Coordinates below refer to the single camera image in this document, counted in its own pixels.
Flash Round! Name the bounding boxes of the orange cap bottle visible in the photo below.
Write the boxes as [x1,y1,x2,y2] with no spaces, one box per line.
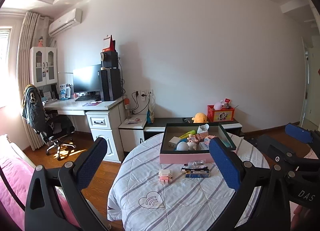
[124,98,132,119]

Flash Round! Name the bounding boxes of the white glass-door cabinet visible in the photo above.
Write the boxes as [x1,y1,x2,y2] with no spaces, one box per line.
[29,47,58,87]

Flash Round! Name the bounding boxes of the dark jacket on chair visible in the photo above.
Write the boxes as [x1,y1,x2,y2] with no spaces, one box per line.
[22,84,47,132]

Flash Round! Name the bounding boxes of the white paw-print cup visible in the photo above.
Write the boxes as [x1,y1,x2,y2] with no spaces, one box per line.
[197,124,209,134]

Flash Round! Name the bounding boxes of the black keyboard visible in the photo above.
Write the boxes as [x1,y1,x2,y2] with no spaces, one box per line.
[75,94,101,101]

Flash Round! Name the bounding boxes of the pink and green tray box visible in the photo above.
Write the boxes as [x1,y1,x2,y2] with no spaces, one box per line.
[159,123,236,164]

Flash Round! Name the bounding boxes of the black computer tower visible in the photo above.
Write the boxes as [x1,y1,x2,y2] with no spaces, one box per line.
[98,68,122,101]

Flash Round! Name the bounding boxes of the black computer monitor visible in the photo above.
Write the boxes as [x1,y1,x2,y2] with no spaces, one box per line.
[73,65,101,93]

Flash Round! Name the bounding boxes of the pink bed cover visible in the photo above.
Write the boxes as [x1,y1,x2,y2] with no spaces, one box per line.
[0,134,81,231]

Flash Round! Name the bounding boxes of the striped white tablecloth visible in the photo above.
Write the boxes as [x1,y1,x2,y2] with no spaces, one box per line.
[107,132,271,231]

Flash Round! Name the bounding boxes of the black office chair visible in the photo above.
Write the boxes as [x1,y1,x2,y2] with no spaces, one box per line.
[32,105,76,161]

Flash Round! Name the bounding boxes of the yellow highlighter marker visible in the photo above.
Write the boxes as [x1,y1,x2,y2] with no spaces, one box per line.
[179,130,196,139]

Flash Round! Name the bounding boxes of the beige curtain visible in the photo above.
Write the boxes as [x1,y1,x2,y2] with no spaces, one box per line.
[16,11,43,151]

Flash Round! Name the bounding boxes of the red calendar stand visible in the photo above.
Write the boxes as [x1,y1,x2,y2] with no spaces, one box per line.
[102,35,116,52]

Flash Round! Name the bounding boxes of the white air conditioner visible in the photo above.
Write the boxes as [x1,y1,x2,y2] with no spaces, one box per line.
[48,8,82,37]

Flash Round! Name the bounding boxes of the blue snack bag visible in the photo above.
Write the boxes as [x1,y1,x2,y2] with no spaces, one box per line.
[146,110,155,124]

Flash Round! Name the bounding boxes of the blue and white small box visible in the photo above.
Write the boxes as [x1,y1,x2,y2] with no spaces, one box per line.
[185,170,210,178]

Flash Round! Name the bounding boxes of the pink plush in crate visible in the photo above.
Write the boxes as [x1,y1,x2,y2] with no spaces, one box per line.
[213,101,223,110]

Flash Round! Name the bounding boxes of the red storage crate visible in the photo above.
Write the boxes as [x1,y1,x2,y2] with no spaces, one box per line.
[207,105,235,123]

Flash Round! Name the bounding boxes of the white wall socket strip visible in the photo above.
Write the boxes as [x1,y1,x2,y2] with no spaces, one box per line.
[133,89,153,101]

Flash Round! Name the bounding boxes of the yellow plush octopus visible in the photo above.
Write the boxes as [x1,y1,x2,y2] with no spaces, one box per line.
[191,113,208,123]

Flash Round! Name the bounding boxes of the white computer desk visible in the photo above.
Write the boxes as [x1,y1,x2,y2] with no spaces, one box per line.
[44,98,125,163]

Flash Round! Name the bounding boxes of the pink pig plush toy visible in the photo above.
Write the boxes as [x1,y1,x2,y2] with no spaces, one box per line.
[187,134,201,151]

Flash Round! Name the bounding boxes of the white round lamp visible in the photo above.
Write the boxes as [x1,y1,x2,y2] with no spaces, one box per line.
[176,142,189,151]

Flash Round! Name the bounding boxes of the black speaker box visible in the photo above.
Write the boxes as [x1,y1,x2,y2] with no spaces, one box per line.
[100,51,118,69]

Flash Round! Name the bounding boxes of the pink block toy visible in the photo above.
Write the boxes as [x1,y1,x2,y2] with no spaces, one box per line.
[158,169,173,184]

